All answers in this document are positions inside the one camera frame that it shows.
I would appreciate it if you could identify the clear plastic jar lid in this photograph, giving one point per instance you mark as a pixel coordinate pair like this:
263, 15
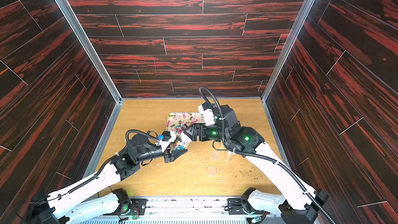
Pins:
215, 154

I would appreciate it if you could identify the white patterned jar lid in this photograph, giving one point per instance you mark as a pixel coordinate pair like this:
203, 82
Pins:
181, 138

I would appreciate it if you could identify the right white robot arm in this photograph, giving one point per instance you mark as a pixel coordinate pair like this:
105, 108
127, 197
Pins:
297, 203

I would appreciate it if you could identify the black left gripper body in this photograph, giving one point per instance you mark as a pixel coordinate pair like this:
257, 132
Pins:
166, 156

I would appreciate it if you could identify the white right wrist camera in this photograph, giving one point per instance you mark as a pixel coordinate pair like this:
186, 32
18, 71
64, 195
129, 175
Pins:
207, 114

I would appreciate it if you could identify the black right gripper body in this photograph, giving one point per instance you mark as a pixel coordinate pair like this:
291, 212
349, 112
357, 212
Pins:
197, 132

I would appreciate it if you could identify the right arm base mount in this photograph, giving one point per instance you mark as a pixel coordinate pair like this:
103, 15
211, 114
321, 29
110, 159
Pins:
241, 205

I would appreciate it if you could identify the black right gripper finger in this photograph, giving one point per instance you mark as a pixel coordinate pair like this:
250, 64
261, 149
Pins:
186, 139
189, 128

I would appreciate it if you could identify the floral rectangular tray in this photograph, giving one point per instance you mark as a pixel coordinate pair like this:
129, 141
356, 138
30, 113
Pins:
177, 122

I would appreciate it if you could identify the candy jar with lid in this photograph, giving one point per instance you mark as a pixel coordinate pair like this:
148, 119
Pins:
182, 146

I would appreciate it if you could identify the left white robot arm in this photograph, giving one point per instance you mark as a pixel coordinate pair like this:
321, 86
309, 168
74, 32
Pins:
71, 205

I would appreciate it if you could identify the clear candy jar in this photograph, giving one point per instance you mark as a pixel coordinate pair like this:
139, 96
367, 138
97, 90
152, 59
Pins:
229, 156

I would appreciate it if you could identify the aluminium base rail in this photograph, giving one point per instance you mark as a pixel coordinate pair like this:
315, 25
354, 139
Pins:
185, 210

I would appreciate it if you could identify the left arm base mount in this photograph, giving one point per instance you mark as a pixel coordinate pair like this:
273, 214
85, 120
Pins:
128, 208

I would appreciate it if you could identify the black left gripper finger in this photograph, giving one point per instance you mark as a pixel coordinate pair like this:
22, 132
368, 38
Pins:
178, 153
176, 143

